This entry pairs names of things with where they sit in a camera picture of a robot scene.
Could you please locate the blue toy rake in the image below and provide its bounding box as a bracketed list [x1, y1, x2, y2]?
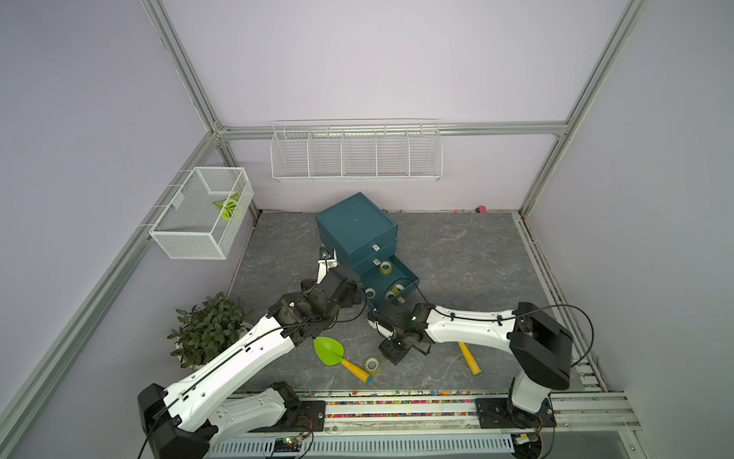
[459, 342, 482, 376]

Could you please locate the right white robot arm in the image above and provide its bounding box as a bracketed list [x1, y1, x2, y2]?
[368, 302, 573, 430]

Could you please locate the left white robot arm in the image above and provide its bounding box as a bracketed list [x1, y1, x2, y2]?
[138, 265, 366, 458]

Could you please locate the teal three-drawer cabinet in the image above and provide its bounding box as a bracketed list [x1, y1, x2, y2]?
[315, 192, 420, 305]

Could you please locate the green toy shovel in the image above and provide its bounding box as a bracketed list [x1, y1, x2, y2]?
[313, 337, 372, 384]

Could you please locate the green potted plant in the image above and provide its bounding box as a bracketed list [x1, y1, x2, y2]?
[167, 292, 250, 369]

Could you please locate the green toy in basket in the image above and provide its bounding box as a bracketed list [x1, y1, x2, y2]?
[213, 192, 240, 221]

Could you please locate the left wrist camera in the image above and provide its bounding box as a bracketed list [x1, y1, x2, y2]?
[317, 246, 338, 283]

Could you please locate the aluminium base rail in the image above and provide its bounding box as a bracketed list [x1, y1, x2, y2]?
[162, 389, 643, 446]

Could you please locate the white mesh wall basket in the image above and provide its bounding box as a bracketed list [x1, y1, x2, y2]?
[149, 166, 254, 260]

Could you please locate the white wire wall shelf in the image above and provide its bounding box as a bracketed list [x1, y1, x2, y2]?
[270, 120, 443, 181]

